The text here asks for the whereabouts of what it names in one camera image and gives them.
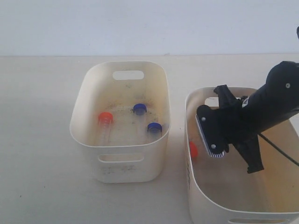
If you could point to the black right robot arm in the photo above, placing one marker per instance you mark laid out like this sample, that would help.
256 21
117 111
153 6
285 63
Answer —
276 101

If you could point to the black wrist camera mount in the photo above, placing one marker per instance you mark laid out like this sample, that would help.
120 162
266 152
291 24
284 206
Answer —
210 132

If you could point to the white plastic bin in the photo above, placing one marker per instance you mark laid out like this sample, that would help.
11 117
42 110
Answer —
220 191
116 87

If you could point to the blue-capped tube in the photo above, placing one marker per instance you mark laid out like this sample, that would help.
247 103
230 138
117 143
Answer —
154 131
139 109

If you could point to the orange-capped tube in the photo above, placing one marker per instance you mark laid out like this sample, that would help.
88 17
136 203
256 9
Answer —
193 151
105 120

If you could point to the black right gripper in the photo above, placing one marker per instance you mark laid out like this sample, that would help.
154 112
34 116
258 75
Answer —
235 130

